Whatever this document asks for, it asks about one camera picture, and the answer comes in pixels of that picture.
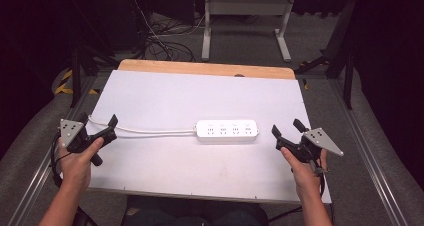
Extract white power strip cable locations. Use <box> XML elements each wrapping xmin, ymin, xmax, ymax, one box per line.
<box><xmin>87</xmin><ymin>115</ymin><xmax>198</xmax><ymax>138</ymax></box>

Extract white power strip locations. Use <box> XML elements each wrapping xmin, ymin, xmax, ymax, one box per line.
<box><xmin>194</xmin><ymin>118</ymin><xmax>261</xmax><ymax>143</ymax></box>

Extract thin white hanging cable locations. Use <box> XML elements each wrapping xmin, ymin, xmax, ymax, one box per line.
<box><xmin>129</xmin><ymin>0</ymin><xmax>175</xmax><ymax>61</ymax></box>

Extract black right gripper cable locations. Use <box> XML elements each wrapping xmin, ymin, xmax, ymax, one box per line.
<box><xmin>309</xmin><ymin>158</ymin><xmax>331</xmax><ymax>198</ymax></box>

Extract aluminium rail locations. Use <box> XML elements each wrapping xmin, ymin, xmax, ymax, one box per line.
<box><xmin>7</xmin><ymin>73</ymin><xmax>98</xmax><ymax>226</ymax></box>
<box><xmin>328</xmin><ymin>78</ymin><xmax>410</xmax><ymax>226</ymax></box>

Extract black metal stand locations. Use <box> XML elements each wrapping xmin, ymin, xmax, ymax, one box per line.
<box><xmin>294</xmin><ymin>0</ymin><xmax>357</xmax><ymax>111</ymax></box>
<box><xmin>68</xmin><ymin>44</ymin><xmax>113</xmax><ymax>109</ymax></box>

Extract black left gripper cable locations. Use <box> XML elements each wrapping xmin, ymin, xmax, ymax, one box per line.
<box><xmin>49</xmin><ymin>131</ymin><xmax>74</xmax><ymax>190</ymax></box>

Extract bundle of black floor cables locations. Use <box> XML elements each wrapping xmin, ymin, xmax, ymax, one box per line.
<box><xmin>142</xmin><ymin>11</ymin><xmax>261</xmax><ymax>63</ymax></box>

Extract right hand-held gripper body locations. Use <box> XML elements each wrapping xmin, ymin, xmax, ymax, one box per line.
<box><xmin>275</xmin><ymin>127</ymin><xmax>345</xmax><ymax>178</ymax></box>

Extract person's right hand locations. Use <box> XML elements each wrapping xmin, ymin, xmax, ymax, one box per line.
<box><xmin>280</xmin><ymin>146</ymin><xmax>330</xmax><ymax>200</ymax></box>

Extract wooden table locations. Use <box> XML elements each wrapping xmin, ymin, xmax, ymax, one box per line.
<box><xmin>116</xmin><ymin>58</ymin><xmax>297</xmax><ymax>81</ymax></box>

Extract person's legs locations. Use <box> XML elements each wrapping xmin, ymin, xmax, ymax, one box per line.
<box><xmin>120</xmin><ymin>195</ymin><xmax>270</xmax><ymax>226</ymax></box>

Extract person's left hand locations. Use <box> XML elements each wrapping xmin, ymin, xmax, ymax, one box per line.
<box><xmin>57</xmin><ymin>136</ymin><xmax>105</xmax><ymax>191</ymax></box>

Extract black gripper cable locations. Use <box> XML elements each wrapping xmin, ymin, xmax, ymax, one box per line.
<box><xmin>309</xmin><ymin>158</ymin><xmax>331</xmax><ymax>198</ymax></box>
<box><xmin>49</xmin><ymin>131</ymin><xmax>74</xmax><ymax>190</ymax></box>

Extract white metal desk frame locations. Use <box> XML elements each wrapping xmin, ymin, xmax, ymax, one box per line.
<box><xmin>200</xmin><ymin>0</ymin><xmax>297</xmax><ymax>63</ymax></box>

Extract white board sheet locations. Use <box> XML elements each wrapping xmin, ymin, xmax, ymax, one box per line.
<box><xmin>84</xmin><ymin>69</ymin><xmax>333</xmax><ymax>205</ymax></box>

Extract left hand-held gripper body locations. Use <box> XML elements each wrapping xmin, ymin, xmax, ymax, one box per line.
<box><xmin>59</xmin><ymin>119</ymin><xmax>119</xmax><ymax>167</ymax></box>

